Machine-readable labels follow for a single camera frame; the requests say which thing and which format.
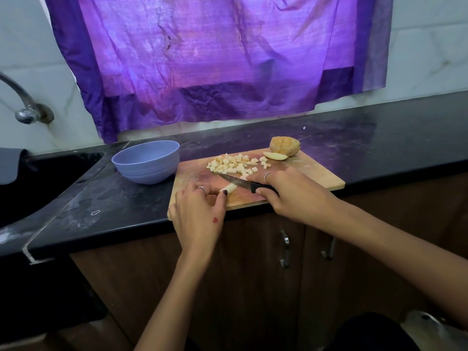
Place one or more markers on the person's right hand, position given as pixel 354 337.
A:
pixel 300 197

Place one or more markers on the person's left hand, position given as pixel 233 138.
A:
pixel 196 219

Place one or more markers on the tan potato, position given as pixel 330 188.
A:
pixel 229 189

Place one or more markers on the potato slice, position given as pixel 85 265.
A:
pixel 275 155

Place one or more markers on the rounded potato end piece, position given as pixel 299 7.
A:
pixel 284 145

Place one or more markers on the pile of diced potato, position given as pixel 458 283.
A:
pixel 238 164

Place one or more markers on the blue bowl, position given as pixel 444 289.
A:
pixel 146 162

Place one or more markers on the person's right forearm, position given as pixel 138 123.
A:
pixel 406 259

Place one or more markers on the person's left forearm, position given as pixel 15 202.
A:
pixel 168 307

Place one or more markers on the person's dark trousers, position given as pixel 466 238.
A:
pixel 373 334

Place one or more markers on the wooden cutting board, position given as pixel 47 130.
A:
pixel 322 171

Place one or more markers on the dark sink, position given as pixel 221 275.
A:
pixel 40 186

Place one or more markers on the purple cloth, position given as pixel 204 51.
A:
pixel 219 54

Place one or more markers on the red and white plastic bag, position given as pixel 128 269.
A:
pixel 435 329

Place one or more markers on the grey cloth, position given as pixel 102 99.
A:
pixel 11 164

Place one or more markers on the metal faucet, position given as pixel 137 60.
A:
pixel 33 113

